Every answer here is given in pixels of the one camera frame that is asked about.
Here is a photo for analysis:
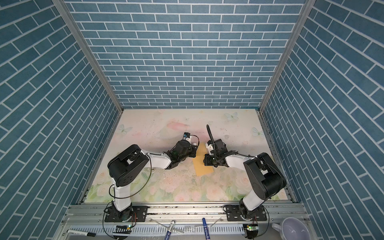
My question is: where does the brown paper envelope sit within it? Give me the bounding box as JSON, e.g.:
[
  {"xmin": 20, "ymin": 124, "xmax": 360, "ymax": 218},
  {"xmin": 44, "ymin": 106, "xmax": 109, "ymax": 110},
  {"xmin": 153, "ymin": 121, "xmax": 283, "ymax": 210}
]
[{"xmin": 193, "ymin": 143, "xmax": 214, "ymax": 177}]

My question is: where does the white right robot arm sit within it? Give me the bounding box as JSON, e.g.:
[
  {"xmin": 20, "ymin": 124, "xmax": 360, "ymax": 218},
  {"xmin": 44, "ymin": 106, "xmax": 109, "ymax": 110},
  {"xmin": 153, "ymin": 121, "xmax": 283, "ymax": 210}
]
[{"xmin": 204, "ymin": 139, "xmax": 287, "ymax": 220}]

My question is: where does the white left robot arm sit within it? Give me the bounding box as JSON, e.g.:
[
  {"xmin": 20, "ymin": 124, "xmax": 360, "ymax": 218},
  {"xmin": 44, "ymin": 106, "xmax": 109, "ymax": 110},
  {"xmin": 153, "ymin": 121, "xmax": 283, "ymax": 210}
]
[{"xmin": 104, "ymin": 137, "xmax": 200, "ymax": 223}]

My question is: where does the blue marker pen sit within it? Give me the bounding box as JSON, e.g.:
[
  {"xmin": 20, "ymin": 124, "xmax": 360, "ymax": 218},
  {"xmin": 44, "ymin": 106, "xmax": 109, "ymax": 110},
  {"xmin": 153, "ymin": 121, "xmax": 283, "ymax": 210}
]
[{"xmin": 202, "ymin": 218, "xmax": 211, "ymax": 240}]

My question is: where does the white-blue marker pen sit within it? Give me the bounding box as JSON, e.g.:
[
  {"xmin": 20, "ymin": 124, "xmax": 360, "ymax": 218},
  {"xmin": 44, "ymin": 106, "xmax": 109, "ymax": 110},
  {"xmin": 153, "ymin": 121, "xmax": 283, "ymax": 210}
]
[{"xmin": 164, "ymin": 221, "xmax": 175, "ymax": 240}]

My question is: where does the white plastic cup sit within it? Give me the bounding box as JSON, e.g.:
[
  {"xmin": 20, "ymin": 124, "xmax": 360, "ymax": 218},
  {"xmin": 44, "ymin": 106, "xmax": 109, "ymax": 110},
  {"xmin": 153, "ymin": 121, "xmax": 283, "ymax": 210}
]
[{"xmin": 272, "ymin": 217, "xmax": 311, "ymax": 240}]

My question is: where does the black marker pen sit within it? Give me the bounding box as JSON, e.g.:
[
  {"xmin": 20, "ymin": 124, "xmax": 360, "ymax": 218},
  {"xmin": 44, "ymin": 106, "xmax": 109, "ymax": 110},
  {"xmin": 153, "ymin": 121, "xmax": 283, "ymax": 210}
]
[{"xmin": 67, "ymin": 230, "xmax": 96, "ymax": 237}]

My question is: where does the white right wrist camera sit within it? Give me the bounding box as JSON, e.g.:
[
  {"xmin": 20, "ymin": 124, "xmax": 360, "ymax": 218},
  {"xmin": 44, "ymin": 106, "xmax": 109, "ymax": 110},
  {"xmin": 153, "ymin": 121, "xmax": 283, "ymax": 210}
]
[{"xmin": 206, "ymin": 143, "xmax": 214, "ymax": 154}]

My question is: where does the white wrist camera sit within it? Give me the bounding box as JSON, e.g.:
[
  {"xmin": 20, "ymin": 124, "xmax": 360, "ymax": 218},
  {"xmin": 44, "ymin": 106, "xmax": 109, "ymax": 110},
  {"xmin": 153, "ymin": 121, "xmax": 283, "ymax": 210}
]
[
  {"xmin": 206, "ymin": 143, "xmax": 214, "ymax": 154},
  {"xmin": 183, "ymin": 133, "xmax": 191, "ymax": 143}
]

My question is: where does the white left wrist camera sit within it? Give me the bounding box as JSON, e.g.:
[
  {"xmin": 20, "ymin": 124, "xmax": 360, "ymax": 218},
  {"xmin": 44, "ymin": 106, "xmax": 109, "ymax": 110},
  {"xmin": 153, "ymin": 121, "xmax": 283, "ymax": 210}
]
[{"xmin": 183, "ymin": 133, "xmax": 191, "ymax": 143}]

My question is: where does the black corrugated cable hose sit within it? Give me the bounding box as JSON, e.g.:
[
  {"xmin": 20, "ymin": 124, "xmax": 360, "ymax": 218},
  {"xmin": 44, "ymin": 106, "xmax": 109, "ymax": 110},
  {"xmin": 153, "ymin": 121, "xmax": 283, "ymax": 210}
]
[{"xmin": 206, "ymin": 124, "xmax": 218, "ymax": 163}]

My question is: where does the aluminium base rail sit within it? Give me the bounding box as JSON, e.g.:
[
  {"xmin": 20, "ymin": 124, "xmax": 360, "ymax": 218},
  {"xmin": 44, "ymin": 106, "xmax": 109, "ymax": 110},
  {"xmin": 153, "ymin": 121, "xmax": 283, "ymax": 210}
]
[{"xmin": 54, "ymin": 201, "xmax": 311, "ymax": 240}]

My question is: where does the aluminium right corner post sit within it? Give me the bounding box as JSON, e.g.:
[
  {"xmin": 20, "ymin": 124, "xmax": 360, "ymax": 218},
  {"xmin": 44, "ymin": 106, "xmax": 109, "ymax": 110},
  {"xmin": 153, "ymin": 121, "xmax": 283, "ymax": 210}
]
[{"xmin": 259, "ymin": 0, "xmax": 316, "ymax": 113}]

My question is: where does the aluminium corner post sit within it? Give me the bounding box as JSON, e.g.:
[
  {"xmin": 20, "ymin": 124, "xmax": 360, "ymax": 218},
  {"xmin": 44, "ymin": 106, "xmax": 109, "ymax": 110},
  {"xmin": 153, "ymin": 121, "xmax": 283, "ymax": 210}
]
[
  {"xmin": 259, "ymin": 0, "xmax": 316, "ymax": 113},
  {"xmin": 52, "ymin": 0, "xmax": 124, "ymax": 114}
]

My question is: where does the aluminium left corner post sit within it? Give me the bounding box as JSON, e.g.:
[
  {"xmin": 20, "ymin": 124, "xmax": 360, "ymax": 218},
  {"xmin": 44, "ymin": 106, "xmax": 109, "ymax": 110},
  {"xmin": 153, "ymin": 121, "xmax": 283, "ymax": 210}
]
[{"xmin": 52, "ymin": 0, "xmax": 124, "ymax": 114}]

